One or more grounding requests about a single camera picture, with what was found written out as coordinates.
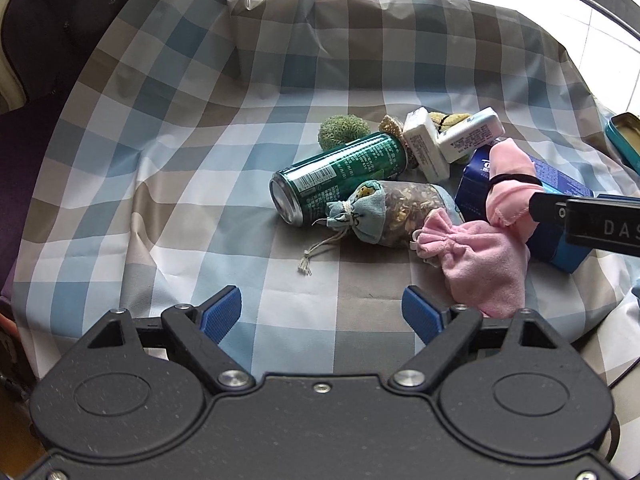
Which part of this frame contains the pink pouch with black band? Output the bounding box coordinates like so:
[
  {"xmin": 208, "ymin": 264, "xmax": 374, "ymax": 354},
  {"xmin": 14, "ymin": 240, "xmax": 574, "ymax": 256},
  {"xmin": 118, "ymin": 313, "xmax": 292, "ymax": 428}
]
[{"xmin": 485, "ymin": 139, "xmax": 543, "ymax": 236}]

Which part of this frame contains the blue mesh sachet bag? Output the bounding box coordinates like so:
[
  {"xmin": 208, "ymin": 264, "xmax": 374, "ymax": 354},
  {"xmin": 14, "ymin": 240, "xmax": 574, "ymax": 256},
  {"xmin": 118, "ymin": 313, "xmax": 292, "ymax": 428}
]
[{"xmin": 298, "ymin": 180, "xmax": 458, "ymax": 277}]

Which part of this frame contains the teal metal tin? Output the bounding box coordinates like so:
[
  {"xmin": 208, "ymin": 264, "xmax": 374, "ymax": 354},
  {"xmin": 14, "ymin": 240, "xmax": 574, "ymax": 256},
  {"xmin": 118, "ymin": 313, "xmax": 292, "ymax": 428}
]
[{"xmin": 604, "ymin": 112, "xmax": 640, "ymax": 176}]

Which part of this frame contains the checked blanket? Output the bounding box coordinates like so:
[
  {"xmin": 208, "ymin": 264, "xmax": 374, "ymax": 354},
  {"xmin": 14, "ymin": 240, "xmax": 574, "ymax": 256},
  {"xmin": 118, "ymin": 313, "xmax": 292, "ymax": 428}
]
[{"xmin": 10, "ymin": 0, "xmax": 640, "ymax": 386}]

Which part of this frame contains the green loofah ball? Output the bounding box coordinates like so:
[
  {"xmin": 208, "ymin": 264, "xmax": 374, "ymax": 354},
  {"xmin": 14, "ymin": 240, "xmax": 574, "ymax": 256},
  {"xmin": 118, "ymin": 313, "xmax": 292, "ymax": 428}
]
[{"xmin": 318, "ymin": 115, "xmax": 371, "ymax": 152}]

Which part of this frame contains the black padded chair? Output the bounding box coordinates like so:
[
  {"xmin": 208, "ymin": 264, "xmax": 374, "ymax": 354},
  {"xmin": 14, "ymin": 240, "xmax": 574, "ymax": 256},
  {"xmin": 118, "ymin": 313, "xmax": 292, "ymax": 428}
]
[{"xmin": 0, "ymin": 0, "xmax": 166, "ymax": 111}]

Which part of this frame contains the green drink can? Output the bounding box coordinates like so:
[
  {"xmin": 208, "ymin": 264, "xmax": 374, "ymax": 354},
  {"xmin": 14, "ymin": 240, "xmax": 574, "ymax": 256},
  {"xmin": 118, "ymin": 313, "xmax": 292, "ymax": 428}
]
[{"xmin": 269, "ymin": 131, "xmax": 408, "ymax": 228}]

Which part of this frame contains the white tissue packet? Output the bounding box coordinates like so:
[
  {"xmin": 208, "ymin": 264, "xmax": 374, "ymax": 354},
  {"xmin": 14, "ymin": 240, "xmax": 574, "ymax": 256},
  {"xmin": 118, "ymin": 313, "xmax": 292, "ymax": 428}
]
[
  {"xmin": 436, "ymin": 108, "xmax": 506, "ymax": 164},
  {"xmin": 402, "ymin": 108, "xmax": 451, "ymax": 183}
]

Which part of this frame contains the purple cloth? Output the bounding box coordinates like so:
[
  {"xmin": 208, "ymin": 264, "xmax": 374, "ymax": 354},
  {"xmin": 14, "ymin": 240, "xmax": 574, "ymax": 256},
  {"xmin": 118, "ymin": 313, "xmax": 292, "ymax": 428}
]
[{"xmin": 0, "ymin": 107, "xmax": 66, "ymax": 301}]

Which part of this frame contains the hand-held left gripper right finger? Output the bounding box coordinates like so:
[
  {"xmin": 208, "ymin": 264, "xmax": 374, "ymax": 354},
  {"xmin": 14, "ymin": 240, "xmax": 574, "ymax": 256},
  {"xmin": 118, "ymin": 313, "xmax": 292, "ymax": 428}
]
[{"xmin": 389, "ymin": 285, "xmax": 558, "ymax": 393}]

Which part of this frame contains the yellow-green plush toy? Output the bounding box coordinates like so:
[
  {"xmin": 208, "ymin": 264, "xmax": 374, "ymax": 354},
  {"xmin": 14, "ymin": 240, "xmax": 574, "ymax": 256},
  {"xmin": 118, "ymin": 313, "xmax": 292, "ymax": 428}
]
[{"xmin": 427, "ymin": 111, "xmax": 473, "ymax": 133}]

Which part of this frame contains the blue carton box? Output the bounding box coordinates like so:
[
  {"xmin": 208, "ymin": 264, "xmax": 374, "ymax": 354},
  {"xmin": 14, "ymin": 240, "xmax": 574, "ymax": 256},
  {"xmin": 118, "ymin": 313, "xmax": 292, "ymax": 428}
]
[{"xmin": 455, "ymin": 145, "xmax": 596, "ymax": 273}]

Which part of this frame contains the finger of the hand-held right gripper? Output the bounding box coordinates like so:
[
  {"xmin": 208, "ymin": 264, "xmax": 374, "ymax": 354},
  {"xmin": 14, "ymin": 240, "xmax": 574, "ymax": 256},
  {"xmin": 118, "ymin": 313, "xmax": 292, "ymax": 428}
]
[{"xmin": 529, "ymin": 191, "xmax": 640, "ymax": 261}]

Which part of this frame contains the pink drawstring pouch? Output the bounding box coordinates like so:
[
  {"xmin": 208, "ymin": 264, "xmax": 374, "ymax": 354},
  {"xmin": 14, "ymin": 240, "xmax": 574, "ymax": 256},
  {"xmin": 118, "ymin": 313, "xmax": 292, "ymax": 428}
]
[{"xmin": 411, "ymin": 208, "xmax": 531, "ymax": 319}]

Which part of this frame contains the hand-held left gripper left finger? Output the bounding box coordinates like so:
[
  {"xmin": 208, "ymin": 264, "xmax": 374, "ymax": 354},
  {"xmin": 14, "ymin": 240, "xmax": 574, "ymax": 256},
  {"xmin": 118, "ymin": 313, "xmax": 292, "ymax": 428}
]
[{"xmin": 87, "ymin": 285, "xmax": 257, "ymax": 393}]

